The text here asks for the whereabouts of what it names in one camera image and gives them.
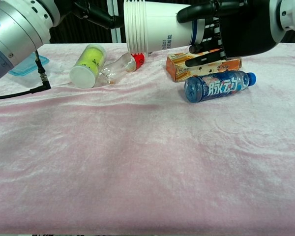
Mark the blue plastic container lid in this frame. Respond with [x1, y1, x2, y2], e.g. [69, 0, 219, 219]
[8, 54, 51, 77]

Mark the clear tennis ball tube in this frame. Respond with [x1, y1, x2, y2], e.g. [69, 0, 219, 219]
[69, 43, 107, 89]

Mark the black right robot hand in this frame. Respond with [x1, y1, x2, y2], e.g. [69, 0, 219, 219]
[176, 0, 279, 67]

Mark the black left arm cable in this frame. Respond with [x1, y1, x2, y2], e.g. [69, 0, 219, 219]
[0, 50, 52, 100]

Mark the white partition post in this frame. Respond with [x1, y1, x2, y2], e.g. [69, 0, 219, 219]
[107, 0, 125, 44]

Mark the yellow tennis ball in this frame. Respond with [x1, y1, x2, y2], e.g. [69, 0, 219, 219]
[85, 46, 106, 65]
[75, 58, 100, 74]

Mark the clear bottle with red label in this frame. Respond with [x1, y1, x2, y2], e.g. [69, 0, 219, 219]
[95, 52, 147, 86]

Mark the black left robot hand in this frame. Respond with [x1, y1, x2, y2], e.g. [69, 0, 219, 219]
[73, 0, 125, 30]

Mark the orange biscuit box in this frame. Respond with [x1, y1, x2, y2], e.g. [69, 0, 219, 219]
[166, 49, 243, 83]

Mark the pink velvet tablecloth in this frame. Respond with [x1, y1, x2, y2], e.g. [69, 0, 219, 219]
[0, 43, 295, 234]

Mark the blue sports drink bottle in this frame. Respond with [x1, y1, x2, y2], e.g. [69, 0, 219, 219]
[184, 70, 258, 103]

